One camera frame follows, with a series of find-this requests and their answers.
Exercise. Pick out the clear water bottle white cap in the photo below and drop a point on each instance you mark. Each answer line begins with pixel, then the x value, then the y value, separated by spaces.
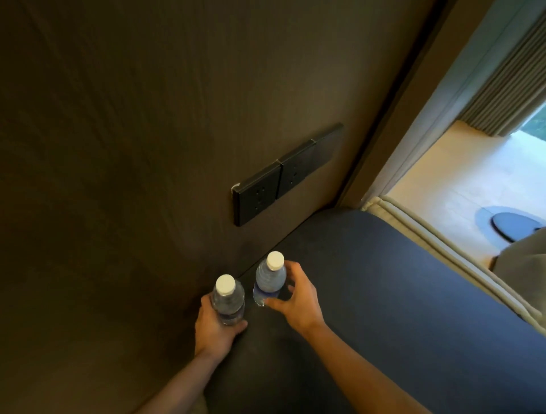
pixel 228 303

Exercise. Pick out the person's right thumb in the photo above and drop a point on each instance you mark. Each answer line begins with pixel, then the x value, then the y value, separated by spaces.
pixel 277 303

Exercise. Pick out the person's left forearm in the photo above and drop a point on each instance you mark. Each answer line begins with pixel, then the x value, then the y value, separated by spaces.
pixel 177 386

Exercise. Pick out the person's right forearm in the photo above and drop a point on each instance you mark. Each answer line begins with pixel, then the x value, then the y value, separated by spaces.
pixel 362 373

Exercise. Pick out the person's left thumb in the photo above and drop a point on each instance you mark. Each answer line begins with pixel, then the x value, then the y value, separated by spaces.
pixel 234 326

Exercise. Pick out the grey striped curtain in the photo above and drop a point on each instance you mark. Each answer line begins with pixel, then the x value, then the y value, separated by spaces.
pixel 507 91

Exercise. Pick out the black wall socket panel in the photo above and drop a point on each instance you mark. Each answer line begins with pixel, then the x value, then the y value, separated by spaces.
pixel 256 195
pixel 296 169

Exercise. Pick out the black wall switch panel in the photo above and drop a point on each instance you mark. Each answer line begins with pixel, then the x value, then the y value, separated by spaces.
pixel 328 144

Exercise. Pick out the person's left hand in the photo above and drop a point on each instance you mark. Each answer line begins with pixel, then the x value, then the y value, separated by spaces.
pixel 213 332

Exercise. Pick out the dark round floor plate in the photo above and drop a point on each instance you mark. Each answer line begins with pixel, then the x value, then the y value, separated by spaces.
pixel 514 227

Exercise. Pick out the beige piped cushion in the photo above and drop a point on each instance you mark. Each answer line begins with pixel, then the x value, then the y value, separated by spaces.
pixel 452 256

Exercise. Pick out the grey fabric chair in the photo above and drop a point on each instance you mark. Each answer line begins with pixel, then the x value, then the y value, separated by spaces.
pixel 522 264

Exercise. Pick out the person's right hand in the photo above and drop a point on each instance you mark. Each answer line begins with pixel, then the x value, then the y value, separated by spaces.
pixel 298 300

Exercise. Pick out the blue label water bottle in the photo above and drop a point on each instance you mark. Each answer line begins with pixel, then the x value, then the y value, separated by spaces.
pixel 269 279

